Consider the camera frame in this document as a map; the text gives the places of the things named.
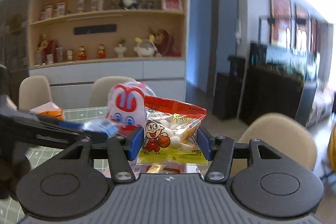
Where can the beige chair right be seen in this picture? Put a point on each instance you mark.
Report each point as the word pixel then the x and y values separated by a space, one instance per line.
pixel 285 135

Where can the wooden wall shelf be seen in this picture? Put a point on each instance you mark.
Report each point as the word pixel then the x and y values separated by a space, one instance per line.
pixel 91 28

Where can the white rabbit figurine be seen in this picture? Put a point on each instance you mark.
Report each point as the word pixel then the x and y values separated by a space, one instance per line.
pixel 145 47

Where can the pink cardboard box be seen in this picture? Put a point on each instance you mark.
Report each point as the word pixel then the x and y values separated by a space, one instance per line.
pixel 170 166

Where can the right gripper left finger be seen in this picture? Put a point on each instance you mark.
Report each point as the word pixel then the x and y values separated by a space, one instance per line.
pixel 121 150

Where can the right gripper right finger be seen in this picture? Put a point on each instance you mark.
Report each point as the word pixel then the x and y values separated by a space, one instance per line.
pixel 219 151

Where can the yellow red ball snack packet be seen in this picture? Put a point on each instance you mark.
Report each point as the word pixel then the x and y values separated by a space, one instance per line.
pixel 171 132

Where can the white vase with plant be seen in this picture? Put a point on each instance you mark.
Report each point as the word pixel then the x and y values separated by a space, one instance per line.
pixel 120 48

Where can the orange tissue box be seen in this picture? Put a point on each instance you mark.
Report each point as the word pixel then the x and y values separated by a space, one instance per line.
pixel 49 109

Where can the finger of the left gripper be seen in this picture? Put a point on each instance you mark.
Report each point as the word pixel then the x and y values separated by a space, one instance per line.
pixel 71 125
pixel 32 131

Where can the beige chair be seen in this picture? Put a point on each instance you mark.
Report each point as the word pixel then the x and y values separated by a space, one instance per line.
pixel 102 87
pixel 34 91
pixel 285 135

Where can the red rabbit face bag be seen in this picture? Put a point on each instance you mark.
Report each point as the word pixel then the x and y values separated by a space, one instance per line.
pixel 126 107

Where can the beige chair far side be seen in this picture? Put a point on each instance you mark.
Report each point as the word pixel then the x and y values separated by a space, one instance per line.
pixel 102 87

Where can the beige chair left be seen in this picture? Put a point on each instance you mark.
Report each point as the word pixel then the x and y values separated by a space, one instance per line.
pixel 34 91

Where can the fish tank on stand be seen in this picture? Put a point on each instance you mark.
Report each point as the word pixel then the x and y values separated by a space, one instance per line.
pixel 279 79

